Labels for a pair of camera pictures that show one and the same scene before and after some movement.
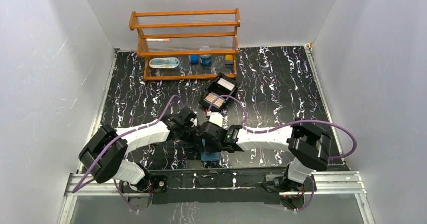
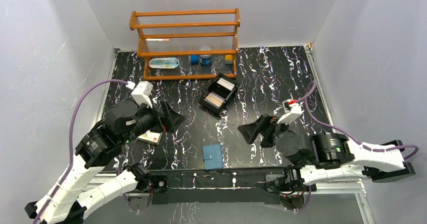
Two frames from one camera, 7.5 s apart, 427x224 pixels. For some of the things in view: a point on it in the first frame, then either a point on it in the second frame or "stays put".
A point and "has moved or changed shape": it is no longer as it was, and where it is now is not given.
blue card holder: [210, 156] has moved or changed shape
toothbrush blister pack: [163, 63] stays put
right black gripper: [210, 148] → [266, 124]
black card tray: [221, 85] stays put
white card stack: [226, 84] stays put
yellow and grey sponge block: [228, 59] stays put
